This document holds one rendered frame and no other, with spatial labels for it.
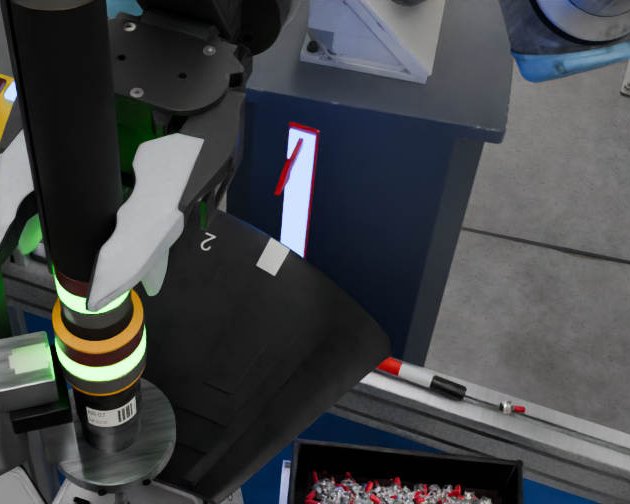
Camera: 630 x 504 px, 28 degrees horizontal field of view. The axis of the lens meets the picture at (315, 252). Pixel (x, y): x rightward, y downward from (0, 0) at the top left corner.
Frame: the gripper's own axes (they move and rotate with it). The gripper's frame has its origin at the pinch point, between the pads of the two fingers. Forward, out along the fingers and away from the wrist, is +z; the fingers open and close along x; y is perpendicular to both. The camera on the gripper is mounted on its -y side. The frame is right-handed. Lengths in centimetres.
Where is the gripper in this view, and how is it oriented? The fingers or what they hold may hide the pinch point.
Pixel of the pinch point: (49, 255)
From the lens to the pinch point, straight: 52.6
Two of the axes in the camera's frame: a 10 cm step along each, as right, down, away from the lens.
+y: -0.7, 5.9, 8.0
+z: -3.2, 7.5, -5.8
